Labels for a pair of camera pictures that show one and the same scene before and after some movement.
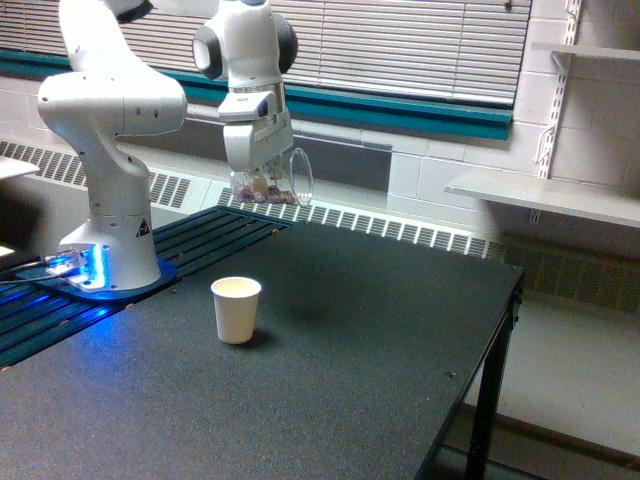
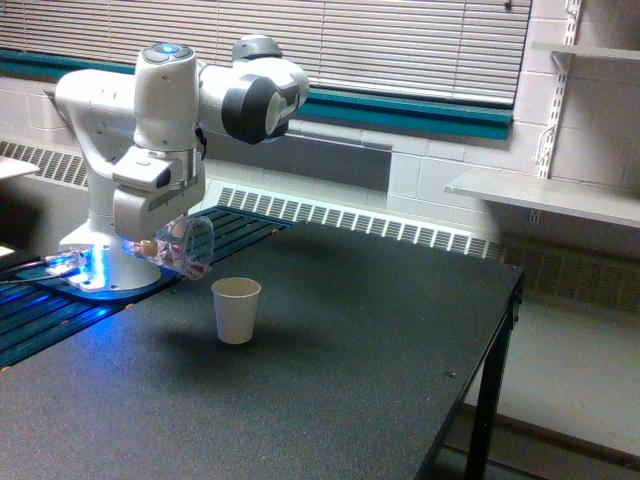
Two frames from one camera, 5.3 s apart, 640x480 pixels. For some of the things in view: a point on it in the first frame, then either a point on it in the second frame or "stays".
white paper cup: x=236 y=301 stays
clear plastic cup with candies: x=285 y=180 -> x=184 y=246
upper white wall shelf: x=593 y=51 stays
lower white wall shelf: x=575 y=198 stays
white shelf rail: x=563 y=60 stays
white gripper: x=257 y=132 -> x=153 y=188
